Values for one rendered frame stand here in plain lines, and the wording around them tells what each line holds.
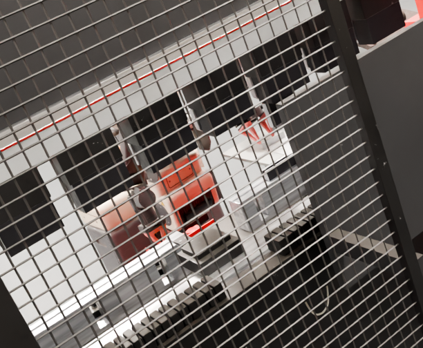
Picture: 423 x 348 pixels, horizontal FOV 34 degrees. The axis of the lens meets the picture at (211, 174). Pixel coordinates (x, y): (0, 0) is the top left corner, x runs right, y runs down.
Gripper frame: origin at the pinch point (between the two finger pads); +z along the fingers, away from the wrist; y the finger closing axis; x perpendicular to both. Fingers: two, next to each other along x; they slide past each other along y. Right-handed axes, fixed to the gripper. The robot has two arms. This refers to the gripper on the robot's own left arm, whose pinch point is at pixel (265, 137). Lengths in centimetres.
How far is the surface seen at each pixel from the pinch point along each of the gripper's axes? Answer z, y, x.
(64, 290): -21, -40, 230
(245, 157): 1.9, -9.2, 0.7
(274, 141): 2.7, 0.3, -2.5
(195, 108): -12.2, -26.7, -25.6
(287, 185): 17.0, -9.9, -11.6
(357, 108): 19, -38, -96
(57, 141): -18, -65, -34
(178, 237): 14, -48, -18
